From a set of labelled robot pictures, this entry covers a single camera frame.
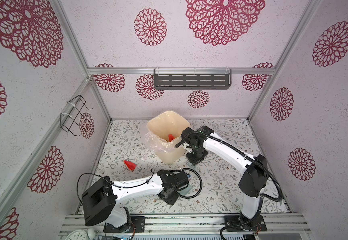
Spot red paper scrap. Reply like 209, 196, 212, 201
168, 135, 175, 142
123, 160, 137, 172

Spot grey-green plastic dustpan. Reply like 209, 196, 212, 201
178, 181, 194, 197

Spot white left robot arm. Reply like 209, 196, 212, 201
81, 170, 189, 233

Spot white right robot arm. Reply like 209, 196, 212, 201
175, 126, 268, 231

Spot cream trash bin with liner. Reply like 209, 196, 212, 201
140, 111, 191, 165

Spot white dial gauge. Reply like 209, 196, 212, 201
65, 230, 89, 240

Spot dark grey wall shelf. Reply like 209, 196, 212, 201
153, 69, 232, 90

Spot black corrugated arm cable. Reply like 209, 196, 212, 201
174, 131, 284, 240

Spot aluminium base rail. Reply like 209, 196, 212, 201
57, 213, 312, 240

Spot black wire wall basket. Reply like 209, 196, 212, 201
59, 95, 95, 139

